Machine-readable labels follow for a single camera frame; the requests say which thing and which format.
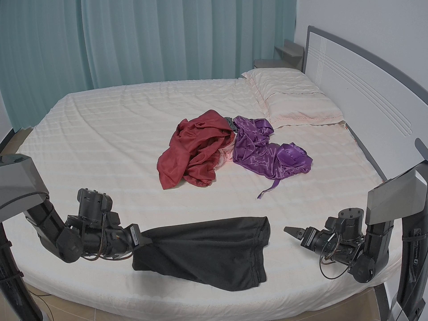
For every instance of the pale pink garment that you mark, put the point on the pale pink garment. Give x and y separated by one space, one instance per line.
225 154

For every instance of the purple garment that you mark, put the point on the purple garment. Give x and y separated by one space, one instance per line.
264 159

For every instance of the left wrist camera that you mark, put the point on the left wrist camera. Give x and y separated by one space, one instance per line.
113 219

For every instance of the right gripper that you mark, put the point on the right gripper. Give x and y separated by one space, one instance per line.
316 241

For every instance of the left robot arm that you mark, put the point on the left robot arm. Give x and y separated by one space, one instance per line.
50 229

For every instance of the black T-shirt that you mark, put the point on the black T-shirt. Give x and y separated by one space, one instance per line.
207 252

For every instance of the grey bedside table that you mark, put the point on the grey bedside table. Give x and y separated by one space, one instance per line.
281 59

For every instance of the cream pillow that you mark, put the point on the cream pillow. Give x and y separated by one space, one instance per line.
294 99

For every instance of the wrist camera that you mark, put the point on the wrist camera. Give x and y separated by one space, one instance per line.
331 223
113 219

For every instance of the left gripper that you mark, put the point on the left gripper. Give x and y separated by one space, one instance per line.
132 239

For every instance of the blue-green curtain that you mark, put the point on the blue-green curtain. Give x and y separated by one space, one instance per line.
133 28

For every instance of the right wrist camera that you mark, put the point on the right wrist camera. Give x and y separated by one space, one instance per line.
331 223

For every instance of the dark red garment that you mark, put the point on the dark red garment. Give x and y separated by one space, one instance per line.
180 155

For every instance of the bed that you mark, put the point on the bed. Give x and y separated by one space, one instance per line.
133 129

